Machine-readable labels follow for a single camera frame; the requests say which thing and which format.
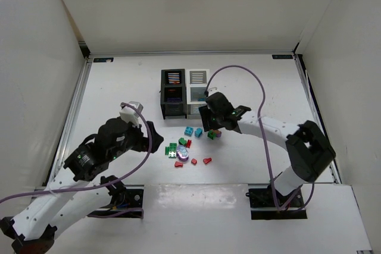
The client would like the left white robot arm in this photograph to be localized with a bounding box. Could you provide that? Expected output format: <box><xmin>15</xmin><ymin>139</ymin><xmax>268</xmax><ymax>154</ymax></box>
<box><xmin>1</xmin><ymin>117</ymin><xmax>164</xmax><ymax>253</ymax></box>

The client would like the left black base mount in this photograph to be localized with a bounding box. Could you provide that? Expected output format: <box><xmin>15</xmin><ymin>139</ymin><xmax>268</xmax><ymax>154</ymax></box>
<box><xmin>88</xmin><ymin>185</ymin><xmax>144</xmax><ymax>219</ymax></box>

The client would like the green number four lego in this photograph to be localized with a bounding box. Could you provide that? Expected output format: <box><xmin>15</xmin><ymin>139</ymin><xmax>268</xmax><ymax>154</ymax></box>
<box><xmin>207</xmin><ymin>130</ymin><xmax>217</xmax><ymax>140</ymax></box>

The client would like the dark green small lego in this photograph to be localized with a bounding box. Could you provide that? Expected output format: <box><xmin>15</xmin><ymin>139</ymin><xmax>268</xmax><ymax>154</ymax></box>
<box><xmin>179</xmin><ymin>137</ymin><xmax>187</xmax><ymax>146</ymax></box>

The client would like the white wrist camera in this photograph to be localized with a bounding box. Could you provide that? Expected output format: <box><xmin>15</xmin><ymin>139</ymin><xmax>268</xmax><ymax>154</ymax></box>
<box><xmin>204</xmin><ymin>87</ymin><xmax>218</xmax><ymax>98</ymax></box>
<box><xmin>119</xmin><ymin>101</ymin><xmax>143</xmax><ymax>127</ymax></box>

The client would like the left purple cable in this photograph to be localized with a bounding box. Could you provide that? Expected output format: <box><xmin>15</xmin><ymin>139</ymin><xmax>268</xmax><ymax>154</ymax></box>
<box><xmin>0</xmin><ymin>102</ymin><xmax>154</xmax><ymax>219</ymax></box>

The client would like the white slotted container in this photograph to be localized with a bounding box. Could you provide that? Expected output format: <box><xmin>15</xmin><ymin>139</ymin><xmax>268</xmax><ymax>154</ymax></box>
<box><xmin>186</xmin><ymin>69</ymin><xmax>210</xmax><ymax>119</ymax></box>

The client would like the left aluminium frame rail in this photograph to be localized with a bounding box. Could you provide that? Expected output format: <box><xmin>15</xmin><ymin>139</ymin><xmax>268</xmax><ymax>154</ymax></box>
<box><xmin>43</xmin><ymin>57</ymin><xmax>92</xmax><ymax>186</ymax></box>

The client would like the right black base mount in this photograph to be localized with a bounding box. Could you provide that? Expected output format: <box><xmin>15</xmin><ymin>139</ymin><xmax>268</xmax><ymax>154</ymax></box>
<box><xmin>246</xmin><ymin>186</ymin><xmax>307</xmax><ymax>220</ymax></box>

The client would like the purple lotus flower lego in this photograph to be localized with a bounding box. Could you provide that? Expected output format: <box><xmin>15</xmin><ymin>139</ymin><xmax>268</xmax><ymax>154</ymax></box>
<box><xmin>176</xmin><ymin>145</ymin><xmax>189</xmax><ymax>162</ymax></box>

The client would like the red curved lego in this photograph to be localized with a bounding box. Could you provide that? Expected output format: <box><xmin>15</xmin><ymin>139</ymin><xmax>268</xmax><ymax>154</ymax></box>
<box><xmin>203</xmin><ymin>158</ymin><xmax>212</xmax><ymax>164</ymax></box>
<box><xmin>174</xmin><ymin>161</ymin><xmax>183</xmax><ymax>168</ymax></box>

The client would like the aluminium frame rail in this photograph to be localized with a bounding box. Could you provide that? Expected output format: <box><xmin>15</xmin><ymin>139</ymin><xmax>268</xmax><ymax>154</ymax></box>
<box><xmin>43</xmin><ymin>57</ymin><xmax>92</xmax><ymax>186</ymax></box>
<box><xmin>293</xmin><ymin>53</ymin><xmax>342</xmax><ymax>184</ymax></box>

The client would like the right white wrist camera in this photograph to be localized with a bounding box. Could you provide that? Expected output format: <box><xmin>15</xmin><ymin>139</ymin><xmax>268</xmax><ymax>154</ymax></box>
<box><xmin>204</xmin><ymin>87</ymin><xmax>218</xmax><ymax>98</ymax></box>

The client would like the blue square lego stud-up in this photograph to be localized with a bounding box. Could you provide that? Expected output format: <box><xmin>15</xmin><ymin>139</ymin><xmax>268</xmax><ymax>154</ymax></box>
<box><xmin>184</xmin><ymin>127</ymin><xmax>193</xmax><ymax>136</ymax></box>

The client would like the red curved lego left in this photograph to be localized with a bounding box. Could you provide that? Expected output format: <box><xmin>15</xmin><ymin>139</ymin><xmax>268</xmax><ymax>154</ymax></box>
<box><xmin>174</xmin><ymin>161</ymin><xmax>183</xmax><ymax>168</ymax></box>

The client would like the black slotted container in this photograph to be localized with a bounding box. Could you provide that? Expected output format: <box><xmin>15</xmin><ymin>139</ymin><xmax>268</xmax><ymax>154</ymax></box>
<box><xmin>160</xmin><ymin>69</ymin><xmax>188</xmax><ymax>120</ymax></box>

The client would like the blue square lego tilted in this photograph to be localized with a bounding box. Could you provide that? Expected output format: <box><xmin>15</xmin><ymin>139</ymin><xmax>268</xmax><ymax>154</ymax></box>
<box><xmin>195</xmin><ymin>128</ymin><xmax>203</xmax><ymax>138</ymax></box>

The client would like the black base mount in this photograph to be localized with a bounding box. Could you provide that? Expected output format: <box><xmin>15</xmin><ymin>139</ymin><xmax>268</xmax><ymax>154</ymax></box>
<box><xmin>88</xmin><ymin>185</ymin><xmax>144</xmax><ymax>219</ymax></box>
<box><xmin>246</xmin><ymin>186</ymin><xmax>307</xmax><ymax>220</ymax></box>

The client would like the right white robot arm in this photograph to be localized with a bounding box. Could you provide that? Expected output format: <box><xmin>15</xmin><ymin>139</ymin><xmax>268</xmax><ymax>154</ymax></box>
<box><xmin>199</xmin><ymin>92</ymin><xmax>336</xmax><ymax>196</ymax></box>

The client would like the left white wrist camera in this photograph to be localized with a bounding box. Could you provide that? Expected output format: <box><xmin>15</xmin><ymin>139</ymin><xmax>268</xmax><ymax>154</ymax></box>
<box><xmin>119</xmin><ymin>101</ymin><xmax>143</xmax><ymax>127</ymax></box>

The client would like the right aluminium frame rail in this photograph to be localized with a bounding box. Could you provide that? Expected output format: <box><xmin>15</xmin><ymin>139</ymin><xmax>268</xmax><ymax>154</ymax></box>
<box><xmin>293</xmin><ymin>53</ymin><xmax>342</xmax><ymax>184</ymax></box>

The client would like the green plate lego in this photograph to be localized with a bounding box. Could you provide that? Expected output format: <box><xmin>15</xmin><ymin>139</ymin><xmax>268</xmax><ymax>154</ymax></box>
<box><xmin>165</xmin><ymin>143</ymin><xmax>177</xmax><ymax>158</ymax></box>

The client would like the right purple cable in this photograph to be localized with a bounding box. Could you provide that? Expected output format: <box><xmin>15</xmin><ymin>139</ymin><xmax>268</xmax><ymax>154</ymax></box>
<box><xmin>204</xmin><ymin>64</ymin><xmax>316</xmax><ymax>215</ymax></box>

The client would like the red curved lego right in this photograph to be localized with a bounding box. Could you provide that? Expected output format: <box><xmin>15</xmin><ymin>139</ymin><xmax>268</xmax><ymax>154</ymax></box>
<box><xmin>203</xmin><ymin>158</ymin><xmax>212</xmax><ymax>164</ymax></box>

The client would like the purple cable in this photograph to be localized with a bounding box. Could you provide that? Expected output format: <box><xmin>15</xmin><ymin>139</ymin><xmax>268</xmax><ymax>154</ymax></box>
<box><xmin>204</xmin><ymin>64</ymin><xmax>316</xmax><ymax>215</ymax></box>
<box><xmin>0</xmin><ymin>102</ymin><xmax>154</xmax><ymax>219</ymax></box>

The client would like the right blue label sticker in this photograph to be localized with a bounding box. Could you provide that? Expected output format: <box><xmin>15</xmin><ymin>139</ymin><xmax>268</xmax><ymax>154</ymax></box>
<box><xmin>272</xmin><ymin>54</ymin><xmax>294</xmax><ymax>59</ymax></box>

